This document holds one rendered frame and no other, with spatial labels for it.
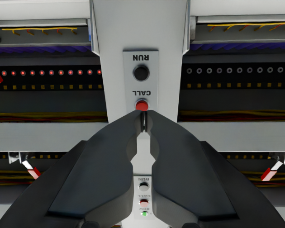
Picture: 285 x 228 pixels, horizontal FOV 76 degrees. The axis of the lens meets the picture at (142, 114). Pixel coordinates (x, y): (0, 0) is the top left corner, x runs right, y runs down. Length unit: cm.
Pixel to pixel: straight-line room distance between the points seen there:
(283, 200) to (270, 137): 28
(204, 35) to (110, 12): 14
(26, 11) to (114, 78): 12
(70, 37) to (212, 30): 20
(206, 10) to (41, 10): 19
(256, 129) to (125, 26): 23
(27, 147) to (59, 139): 5
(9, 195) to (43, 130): 32
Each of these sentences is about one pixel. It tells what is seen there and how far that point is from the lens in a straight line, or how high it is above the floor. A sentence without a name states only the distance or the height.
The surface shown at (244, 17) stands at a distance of 28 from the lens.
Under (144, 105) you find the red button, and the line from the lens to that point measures 23.
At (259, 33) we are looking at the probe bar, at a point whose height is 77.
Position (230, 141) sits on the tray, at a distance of 30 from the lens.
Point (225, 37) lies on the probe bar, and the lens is 30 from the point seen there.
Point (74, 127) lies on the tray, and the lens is 29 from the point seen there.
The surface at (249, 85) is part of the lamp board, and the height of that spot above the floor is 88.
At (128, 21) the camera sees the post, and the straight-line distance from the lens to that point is 21.
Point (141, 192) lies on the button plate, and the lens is 35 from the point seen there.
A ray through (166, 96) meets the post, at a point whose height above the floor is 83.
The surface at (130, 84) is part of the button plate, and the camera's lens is 22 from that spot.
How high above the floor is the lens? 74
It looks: 29 degrees up
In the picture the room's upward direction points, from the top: 179 degrees clockwise
